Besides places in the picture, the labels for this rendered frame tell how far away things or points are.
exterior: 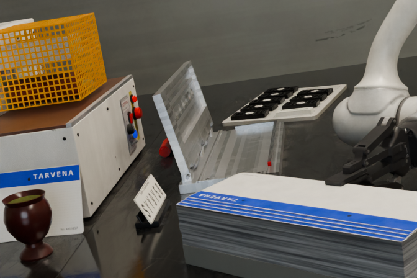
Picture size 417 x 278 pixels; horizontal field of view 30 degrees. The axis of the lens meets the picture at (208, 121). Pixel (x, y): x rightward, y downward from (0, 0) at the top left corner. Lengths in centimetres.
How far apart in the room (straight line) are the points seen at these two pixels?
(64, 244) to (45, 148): 20
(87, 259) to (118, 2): 282
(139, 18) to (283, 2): 74
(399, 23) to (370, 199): 50
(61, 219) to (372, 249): 70
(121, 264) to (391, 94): 59
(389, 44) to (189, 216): 55
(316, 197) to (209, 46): 292
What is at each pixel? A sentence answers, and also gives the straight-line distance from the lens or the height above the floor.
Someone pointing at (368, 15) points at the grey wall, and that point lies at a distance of 399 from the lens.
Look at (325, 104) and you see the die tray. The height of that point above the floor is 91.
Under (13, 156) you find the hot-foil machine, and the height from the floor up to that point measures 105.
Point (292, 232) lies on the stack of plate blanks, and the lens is 106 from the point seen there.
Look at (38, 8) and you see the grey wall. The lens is 419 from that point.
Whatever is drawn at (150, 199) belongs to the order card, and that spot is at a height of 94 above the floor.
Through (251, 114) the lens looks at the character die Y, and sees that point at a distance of 215.
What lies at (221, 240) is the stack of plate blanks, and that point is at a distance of 116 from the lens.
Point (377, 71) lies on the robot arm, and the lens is 151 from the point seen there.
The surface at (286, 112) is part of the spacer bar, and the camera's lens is 211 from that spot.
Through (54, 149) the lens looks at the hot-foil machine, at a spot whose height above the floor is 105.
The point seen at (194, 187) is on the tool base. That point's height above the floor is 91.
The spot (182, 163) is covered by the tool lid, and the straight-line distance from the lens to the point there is 158.
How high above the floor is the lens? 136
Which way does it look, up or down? 12 degrees down
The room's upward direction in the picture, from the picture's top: 9 degrees counter-clockwise
